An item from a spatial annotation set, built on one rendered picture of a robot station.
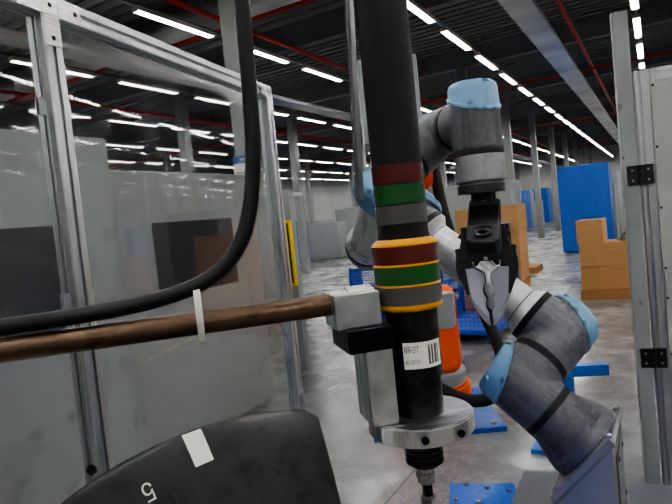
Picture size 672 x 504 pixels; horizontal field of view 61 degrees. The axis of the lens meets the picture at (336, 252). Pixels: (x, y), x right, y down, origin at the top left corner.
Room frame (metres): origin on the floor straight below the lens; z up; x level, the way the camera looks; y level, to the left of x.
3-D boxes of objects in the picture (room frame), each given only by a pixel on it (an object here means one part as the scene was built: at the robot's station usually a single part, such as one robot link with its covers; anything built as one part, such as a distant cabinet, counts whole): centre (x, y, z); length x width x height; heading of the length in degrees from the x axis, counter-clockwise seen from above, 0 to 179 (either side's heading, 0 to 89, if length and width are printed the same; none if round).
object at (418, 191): (0.37, -0.05, 1.61); 0.03 x 0.03 x 0.01
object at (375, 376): (0.37, -0.04, 1.50); 0.09 x 0.07 x 0.10; 104
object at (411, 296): (0.37, -0.05, 1.55); 0.04 x 0.04 x 0.01
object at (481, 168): (0.86, -0.23, 1.65); 0.08 x 0.08 x 0.05
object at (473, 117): (0.86, -0.23, 1.73); 0.09 x 0.08 x 0.11; 20
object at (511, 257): (0.83, -0.24, 1.51); 0.05 x 0.02 x 0.09; 71
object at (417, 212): (0.37, -0.05, 1.60); 0.03 x 0.03 x 0.01
